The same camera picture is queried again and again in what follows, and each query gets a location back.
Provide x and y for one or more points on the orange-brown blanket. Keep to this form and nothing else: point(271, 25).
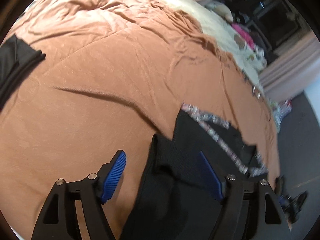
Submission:
point(115, 73)

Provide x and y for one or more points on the pink plush toy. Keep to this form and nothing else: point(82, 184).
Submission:
point(244, 34)

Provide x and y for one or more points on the stack of folded clothes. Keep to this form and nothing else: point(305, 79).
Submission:
point(18, 60)

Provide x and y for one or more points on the black knit garment floral trim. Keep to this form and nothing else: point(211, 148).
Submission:
point(173, 201)

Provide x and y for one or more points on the cream plush toy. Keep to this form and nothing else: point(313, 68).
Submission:
point(221, 9)

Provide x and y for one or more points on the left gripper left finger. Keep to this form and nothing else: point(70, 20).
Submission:
point(58, 219)

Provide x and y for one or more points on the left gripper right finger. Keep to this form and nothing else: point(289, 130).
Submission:
point(249, 209)

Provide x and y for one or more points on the cream bed sheet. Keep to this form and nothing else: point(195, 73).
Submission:
point(251, 61)

